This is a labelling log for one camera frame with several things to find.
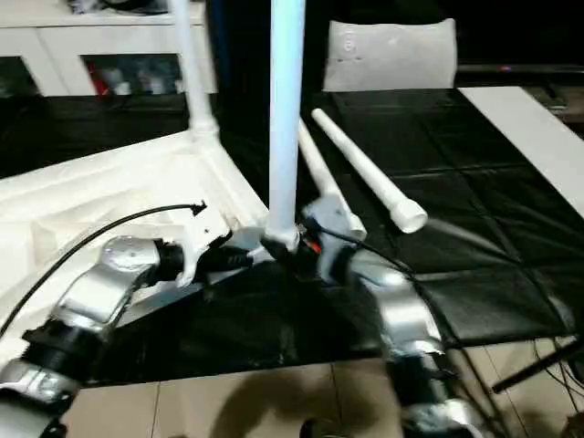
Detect tangled floor cables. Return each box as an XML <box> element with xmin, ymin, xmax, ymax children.
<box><xmin>533</xmin><ymin>337</ymin><xmax>584</xmax><ymax>414</ymax></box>

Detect black metal table frame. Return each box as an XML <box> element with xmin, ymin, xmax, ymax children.
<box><xmin>491</xmin><ymin>337</ymin><xmax>584</xmax><ymax>394</ymax></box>

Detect white plastic table top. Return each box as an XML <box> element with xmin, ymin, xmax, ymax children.
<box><xmin>0</xmin><ymin>127</ymin><xmax>302</xmax><ymax>361</ymax></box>

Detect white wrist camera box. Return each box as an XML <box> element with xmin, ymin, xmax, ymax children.
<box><xmin>300</xmin><ymin>195</ymin><xmax>360</xmax><ymax>287</ymax></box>
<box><xmin>175</xmin><ymin>213</ymin><xmax>235</xmax><ymax>288</ymax></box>

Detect white plastic table leg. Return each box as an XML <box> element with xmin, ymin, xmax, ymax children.
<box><xmin>171</xmin><ymin>0</ymin><xmax>221</xmax><ymax>138</ymax></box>
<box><xmin>311</xmin><ymin>108</ymin><xmax>429</xmax><ymax>235</ymax></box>
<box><xmin>261</xmin><ymin>0</ymin><xmax>307</xmax><ymax>250</ymax></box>
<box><xmin>298</xmin><ymin>119</ymin><xmax>369</xmax><ymax>241</ymax></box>

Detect red bottle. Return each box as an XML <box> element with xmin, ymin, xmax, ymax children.
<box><xmin>89</xmin><ymin>63</ymin><xmax>109</xmax><ymax>95</ymax></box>

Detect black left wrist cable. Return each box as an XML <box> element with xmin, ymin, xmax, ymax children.
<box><xmin>0</xmin><ymin>199</ymin><xmax>209</xmax><ymax>339</ymax></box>

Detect white flat board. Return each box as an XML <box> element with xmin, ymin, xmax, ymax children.
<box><xmin>458</xmin><ymin>86</ymin><xmax>584</xmax><ymax>212</ymax></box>

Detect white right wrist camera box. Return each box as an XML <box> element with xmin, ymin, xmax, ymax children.
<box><xmin>300</xmin><ymin>195</ymin><xmax>360</xmax><ymax>287</ymax></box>

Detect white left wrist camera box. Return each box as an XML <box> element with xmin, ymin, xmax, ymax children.
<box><xmin>175</xmin><ymin>213</ymin><xmax>235</xmax><ymax>288</ymax></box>

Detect black mat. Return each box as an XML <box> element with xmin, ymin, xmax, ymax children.
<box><xmin>0</xmin><ymin>88</ymin><xmax>584</xmax><ymax>384</ymax></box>

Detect dark rounded robot base part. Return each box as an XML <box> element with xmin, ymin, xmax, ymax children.
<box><xmin>300</xmin><ymin>417</ymin><xmax>330</xmax><ymax>438</ymax></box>

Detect white cabinet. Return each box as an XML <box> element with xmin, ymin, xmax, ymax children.
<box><xmin>0</xmin><ymin>0</ymin><xmax>218</xmax><ymax>98</ymax></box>

